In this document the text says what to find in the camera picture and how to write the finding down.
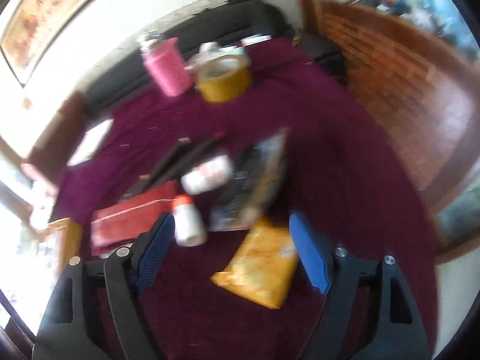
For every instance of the white red-label bottle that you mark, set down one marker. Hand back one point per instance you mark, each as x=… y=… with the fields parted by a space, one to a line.
x=208 y=175

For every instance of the white crumpled tissue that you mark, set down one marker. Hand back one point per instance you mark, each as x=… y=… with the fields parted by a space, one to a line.
x=212 y=50

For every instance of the black marker red caps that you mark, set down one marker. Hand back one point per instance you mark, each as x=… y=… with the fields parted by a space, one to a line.
x=191 y=156

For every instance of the pink knit-sleeved flask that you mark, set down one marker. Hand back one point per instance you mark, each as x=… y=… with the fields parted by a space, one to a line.
x=164 y=62

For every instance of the yellow storage box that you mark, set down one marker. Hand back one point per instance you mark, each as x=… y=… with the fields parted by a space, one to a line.
x=64 y=237

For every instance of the white bottle orange cap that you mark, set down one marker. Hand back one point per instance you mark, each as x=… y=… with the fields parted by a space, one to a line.
x=189 y=227

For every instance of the yellow snack packet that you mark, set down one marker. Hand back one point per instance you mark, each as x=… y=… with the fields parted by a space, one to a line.
x=262 y=268

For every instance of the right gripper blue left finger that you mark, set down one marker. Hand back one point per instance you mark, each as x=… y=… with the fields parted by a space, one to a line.
x=66 y=330

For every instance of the maroon armchair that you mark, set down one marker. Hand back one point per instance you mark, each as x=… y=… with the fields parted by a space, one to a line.
x=57 y=143

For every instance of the framed horse painting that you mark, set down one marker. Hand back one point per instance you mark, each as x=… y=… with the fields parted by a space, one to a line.
x=31 y=29

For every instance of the maroon bed blanket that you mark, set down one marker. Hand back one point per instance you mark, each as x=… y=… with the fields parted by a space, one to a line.
x=342 y=175

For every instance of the yellow tape roll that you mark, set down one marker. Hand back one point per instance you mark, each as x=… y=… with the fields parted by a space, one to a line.
x=224 y=78

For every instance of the wooden brick-pattern cabinet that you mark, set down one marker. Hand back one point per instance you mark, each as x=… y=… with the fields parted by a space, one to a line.
x=425 y=95

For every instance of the black sofa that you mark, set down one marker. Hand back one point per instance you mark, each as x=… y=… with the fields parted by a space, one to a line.
x=226 y=24

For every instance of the black silver foil pouch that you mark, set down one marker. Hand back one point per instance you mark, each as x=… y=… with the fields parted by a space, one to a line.
x=257 y=177

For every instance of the red foil packet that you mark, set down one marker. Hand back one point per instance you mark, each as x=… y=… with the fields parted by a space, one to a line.
x=123 y=222

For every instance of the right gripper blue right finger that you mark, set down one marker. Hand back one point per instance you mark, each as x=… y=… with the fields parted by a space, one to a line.
x=393 y=321

